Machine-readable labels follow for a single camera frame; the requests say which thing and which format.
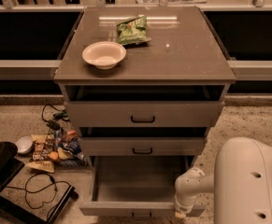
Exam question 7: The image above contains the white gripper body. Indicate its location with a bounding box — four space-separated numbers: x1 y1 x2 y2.
174 167 214 215

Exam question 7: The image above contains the grey bottom drawer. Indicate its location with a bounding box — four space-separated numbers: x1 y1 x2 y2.
80 155 195 220

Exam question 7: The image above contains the grey drawer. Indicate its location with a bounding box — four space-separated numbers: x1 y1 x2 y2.
80 155 195 220
64 101 224 128
79 137 205 156

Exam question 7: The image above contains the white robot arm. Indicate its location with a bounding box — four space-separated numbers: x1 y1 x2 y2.
174 137 272 224

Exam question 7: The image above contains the grey middle drawer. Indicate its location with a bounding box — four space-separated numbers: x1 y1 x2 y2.
79 137 205 156

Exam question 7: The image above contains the grey drawer cabinet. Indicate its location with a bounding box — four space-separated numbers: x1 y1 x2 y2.
52 6 237 173

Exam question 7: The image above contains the grey top drawer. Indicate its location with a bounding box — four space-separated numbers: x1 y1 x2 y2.
64 101 224 128

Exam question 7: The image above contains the blue snack bag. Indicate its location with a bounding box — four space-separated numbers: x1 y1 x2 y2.
58 138 87 167

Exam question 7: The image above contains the orange fruit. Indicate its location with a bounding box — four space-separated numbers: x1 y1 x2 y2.
49 151 61 162

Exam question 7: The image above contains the yellow chip bag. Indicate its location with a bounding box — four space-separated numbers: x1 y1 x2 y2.
26 161 54 173

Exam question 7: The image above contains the black power adapter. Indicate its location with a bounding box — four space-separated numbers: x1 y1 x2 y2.
47 119 61 131

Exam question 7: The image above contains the brown snack bag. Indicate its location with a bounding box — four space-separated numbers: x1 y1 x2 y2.
32 135 54 161

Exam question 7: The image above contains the green chip bag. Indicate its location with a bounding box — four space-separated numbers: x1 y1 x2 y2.
117 15 151 46

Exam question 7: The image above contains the small white bowl on floor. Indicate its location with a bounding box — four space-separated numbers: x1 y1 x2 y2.
16 136 33 155

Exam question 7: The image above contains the black cable on floor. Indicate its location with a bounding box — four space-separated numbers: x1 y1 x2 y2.
6 172 72 220

